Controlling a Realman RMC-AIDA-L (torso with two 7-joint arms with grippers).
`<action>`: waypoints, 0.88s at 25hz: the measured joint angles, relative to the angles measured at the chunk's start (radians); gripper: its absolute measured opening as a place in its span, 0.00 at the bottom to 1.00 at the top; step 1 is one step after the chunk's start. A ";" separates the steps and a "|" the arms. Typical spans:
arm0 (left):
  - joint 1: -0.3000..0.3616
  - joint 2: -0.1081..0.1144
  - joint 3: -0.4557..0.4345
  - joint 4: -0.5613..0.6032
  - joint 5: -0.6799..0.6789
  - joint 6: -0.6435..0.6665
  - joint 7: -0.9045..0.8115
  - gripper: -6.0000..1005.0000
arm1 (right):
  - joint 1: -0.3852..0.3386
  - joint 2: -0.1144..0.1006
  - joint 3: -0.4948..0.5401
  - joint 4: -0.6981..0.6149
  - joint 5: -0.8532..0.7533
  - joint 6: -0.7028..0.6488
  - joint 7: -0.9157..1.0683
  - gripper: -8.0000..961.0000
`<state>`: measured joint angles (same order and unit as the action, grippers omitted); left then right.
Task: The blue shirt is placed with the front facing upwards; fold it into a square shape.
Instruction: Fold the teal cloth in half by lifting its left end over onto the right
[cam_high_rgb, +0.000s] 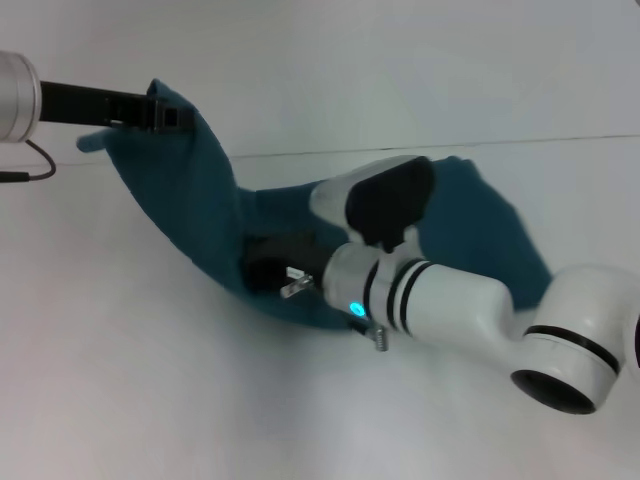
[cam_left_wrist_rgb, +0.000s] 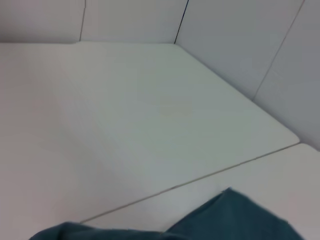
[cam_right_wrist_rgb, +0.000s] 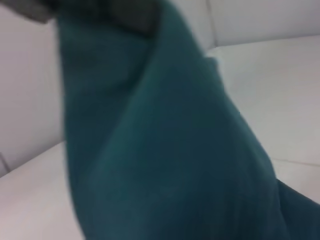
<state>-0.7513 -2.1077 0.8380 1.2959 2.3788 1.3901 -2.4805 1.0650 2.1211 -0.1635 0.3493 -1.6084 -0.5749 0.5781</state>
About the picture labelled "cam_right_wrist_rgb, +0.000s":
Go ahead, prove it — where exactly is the teal FREE! print T-shirt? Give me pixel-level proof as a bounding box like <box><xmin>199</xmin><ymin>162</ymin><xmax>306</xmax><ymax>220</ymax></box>
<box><xmin>56</xmin><ymin>0</ymin><xmax>320</xmax><ymax>240</ymax></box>

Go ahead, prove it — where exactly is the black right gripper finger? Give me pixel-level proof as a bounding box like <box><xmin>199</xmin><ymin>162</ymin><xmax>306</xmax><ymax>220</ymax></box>
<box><xmin>96</xmin><ymin>0</ymin><xmax>162</xmax><ymax>39</ymax></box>
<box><xmin>11</xmin><ymin>0</ymin><xmax>60</xmax><ymax>25</ymax></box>

